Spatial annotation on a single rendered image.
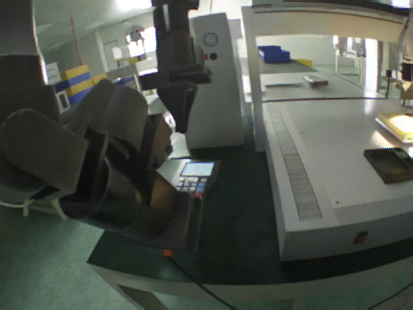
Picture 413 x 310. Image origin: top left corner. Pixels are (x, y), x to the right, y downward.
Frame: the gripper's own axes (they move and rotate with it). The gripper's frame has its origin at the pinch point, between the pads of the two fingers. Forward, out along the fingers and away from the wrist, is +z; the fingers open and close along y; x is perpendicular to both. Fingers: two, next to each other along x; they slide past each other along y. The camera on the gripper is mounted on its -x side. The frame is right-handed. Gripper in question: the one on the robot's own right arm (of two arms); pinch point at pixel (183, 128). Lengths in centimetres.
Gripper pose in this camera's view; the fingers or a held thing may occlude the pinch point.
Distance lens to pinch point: 33.3
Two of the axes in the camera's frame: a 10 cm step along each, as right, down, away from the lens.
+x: -2.5, 2.9, -9.3
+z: 1.1, 9.6, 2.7
